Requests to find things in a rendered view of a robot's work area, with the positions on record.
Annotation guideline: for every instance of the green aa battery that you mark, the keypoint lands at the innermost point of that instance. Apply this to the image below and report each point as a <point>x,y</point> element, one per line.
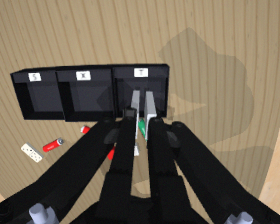
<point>141,125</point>

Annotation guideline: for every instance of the red aa battery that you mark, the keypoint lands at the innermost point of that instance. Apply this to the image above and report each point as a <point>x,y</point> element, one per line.
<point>84,129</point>
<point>53,145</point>

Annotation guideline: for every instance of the red and white eraser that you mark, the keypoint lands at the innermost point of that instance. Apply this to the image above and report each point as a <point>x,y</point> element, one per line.
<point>135,153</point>

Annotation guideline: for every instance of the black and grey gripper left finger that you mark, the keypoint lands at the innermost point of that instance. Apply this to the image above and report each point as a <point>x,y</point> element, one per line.
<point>63,183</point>

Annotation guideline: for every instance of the white domino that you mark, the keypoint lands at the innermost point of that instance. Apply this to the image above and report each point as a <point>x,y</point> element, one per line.
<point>32,152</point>

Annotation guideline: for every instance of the black rack of three bins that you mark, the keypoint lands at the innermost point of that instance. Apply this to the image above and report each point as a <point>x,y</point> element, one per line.
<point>89,100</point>

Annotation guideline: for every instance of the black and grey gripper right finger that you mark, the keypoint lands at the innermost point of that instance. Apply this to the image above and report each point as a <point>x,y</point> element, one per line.
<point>216,188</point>

